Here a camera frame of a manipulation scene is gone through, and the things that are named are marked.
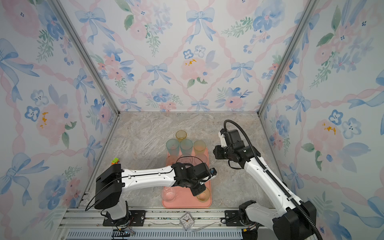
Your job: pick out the teal textured cup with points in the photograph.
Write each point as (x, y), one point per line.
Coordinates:
(186, 147)
(173, 147)

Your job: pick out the corner aluminium post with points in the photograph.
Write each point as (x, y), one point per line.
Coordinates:
(81, 49)
(291, 47)

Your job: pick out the left corner aluminium post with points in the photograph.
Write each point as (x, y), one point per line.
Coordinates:
(81, 49)

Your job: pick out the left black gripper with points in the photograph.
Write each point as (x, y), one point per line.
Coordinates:
(197, 192)

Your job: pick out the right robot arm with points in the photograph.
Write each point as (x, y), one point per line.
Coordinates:
(291, 218)

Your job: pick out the small white clock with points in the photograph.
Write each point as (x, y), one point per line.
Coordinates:
(187, 221)

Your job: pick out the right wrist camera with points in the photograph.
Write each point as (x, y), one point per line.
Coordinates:
(229, 137)

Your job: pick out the amber yellow cup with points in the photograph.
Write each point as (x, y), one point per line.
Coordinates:
(181, 135)

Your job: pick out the orange green toy block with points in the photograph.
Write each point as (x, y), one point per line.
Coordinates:
(115, 161)

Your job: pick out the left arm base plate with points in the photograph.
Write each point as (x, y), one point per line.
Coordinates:
(133, 218)

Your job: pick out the yellow green cup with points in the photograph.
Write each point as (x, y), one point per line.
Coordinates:
(199, 147)

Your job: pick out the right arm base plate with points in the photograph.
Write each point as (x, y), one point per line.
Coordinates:
(238, 218)

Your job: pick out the light green textured cup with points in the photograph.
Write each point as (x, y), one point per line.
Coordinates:
(204, 196)

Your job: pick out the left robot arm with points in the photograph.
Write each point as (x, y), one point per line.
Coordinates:
(115, 180)

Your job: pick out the aluminium front rail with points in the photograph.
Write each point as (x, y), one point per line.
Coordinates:
(161, 224)

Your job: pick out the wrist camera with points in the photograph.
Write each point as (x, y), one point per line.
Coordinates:
(229, 137)
(213, 172)

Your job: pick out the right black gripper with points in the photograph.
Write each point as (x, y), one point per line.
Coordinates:
(217, 153)

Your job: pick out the clear frosted cup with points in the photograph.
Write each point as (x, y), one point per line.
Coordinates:
(168, 194)

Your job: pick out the clear pinkish cup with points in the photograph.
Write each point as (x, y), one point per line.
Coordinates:
(200, 158)

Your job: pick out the right corner aluminium post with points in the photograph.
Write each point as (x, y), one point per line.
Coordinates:
(291, 47)

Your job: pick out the pink rectangular tray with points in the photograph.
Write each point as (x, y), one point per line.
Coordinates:
(184, 198)

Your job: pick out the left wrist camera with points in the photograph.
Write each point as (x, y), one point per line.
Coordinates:
(213, 172)

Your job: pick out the clear glass column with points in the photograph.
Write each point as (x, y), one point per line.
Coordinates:
(186, 159)

